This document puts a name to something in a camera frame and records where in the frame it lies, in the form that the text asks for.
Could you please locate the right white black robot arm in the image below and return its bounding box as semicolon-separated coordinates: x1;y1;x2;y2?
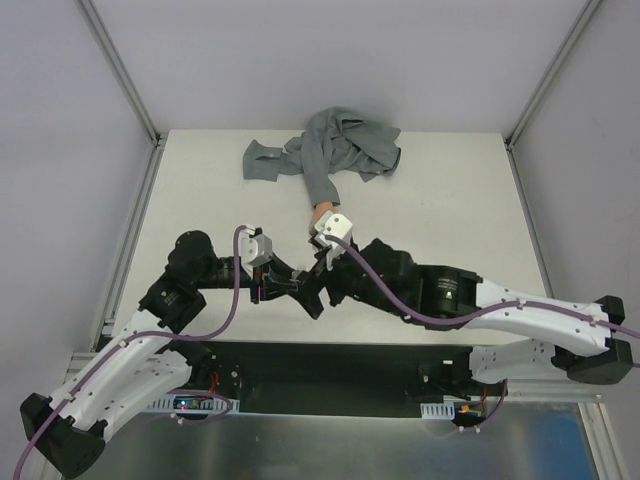
292;239;634;395

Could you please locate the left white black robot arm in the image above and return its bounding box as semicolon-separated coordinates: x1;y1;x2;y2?
19;225;301;479

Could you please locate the mannequin hand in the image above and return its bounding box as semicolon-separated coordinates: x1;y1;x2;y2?
310;202;336;226

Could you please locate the grey crumpled shirt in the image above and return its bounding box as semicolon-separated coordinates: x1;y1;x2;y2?
242;107;401;206

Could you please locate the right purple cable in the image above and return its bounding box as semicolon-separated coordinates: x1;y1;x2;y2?
329;237;640;371

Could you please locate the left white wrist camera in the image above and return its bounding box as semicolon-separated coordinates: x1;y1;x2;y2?
239;227;273;278

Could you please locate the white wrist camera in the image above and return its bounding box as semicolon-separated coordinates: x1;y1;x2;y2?
239;227;273;278
309;211;353;271

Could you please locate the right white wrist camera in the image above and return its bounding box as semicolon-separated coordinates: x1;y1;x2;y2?
309;211;353;271

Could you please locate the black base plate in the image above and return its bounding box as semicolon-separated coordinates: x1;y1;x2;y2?
178;341;503;418

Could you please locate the left aluminium frame post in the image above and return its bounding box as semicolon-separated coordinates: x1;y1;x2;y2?
75;0;163;146

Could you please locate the aluminium frame post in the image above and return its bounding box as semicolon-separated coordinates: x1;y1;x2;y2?
505;0;605;152
75;0;163;146

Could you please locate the right aluminium frame post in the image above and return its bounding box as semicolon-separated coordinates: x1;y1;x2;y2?
505;0;605;152

